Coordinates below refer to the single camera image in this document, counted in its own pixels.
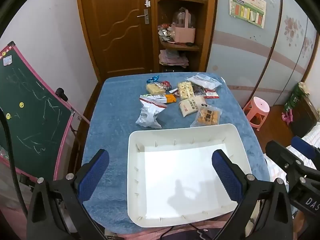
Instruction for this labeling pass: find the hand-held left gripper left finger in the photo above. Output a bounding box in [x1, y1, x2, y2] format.
[26, 149, 110, 240]

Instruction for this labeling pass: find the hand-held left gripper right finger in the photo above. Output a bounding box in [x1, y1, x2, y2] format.
[211, 149, 294, 240]

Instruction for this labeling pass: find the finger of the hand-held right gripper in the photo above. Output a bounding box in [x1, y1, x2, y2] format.
[291, 136, 320, 160]
[265, 141, 309, 178]

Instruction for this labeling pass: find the white plastic tray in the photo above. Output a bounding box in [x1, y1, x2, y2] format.
[127, 123, 253, 228]

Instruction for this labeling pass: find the clear packet of orange crackers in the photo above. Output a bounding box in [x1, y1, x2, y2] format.
[190, 105, 223, 128]

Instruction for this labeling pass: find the beige biscuit packet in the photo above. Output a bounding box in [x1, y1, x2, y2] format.
[178, 95, 207, 118]

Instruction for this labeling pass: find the white packet with red stripe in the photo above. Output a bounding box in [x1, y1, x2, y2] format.
[136, 97, 167, 130]

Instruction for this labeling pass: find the red and white snack packet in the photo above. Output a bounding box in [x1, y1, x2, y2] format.
[204, 89, 220, 99]

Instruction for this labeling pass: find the green snack packet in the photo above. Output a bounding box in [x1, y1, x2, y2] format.
[139, 94, 167, 104]

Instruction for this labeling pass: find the clear nut brittle packet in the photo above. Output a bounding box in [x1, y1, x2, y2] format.
[177, 81, 196, 101]

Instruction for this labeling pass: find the clear packet with white contents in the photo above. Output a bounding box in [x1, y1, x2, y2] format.
[186, 73, 222, 90]

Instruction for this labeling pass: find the clear rice cracker packet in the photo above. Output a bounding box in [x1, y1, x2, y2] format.
[146, 82, 167, 96]

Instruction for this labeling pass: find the white quilt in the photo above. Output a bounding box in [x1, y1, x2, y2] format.
[301, 122, 320, 150]

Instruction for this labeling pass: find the dark wooden furniture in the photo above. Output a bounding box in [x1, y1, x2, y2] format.
[287, 95, 320, 140]

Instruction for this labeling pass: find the green printed bag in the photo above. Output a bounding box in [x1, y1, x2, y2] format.
[284, 82, 310, 113]

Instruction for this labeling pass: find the pink plastic stool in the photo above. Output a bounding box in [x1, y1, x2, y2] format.
[243, 96, 270, 130]

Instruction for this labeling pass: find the blue tablecloth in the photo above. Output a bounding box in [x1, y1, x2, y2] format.
[81, 72, 272, 234]

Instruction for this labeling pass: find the black easel knob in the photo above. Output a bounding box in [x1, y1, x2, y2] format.
[55, 87, 68, 102]

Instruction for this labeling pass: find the wardrobe with flowered sliding doors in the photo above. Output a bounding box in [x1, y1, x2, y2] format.
[205, 0, 319, 105]

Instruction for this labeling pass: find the pile of folded pink clothes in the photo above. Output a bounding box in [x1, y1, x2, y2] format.
[159, 49, 190, 68]

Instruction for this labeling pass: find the brown wooden door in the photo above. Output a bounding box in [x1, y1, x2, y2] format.
[75, 0, 160, 80]

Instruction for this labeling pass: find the wooden corner shelf cabinet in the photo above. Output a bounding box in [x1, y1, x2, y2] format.
[150, 0, 218, 73]

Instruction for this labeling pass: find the heap of foil wrappers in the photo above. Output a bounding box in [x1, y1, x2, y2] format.
[157, 24, 175, 42]

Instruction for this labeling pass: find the green chalkboard with pink frame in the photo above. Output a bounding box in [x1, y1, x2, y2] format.
[0, 41, 75, 180]

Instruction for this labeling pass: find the colourful wall poster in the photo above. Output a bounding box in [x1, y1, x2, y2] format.
[229, 0, 267, 29]

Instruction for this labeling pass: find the pink basket with handle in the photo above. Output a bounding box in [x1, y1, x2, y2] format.
[171, 7, 196, 43]

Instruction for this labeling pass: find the metal door handle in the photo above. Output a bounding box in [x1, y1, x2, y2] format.
[137, 9, 150, 25]

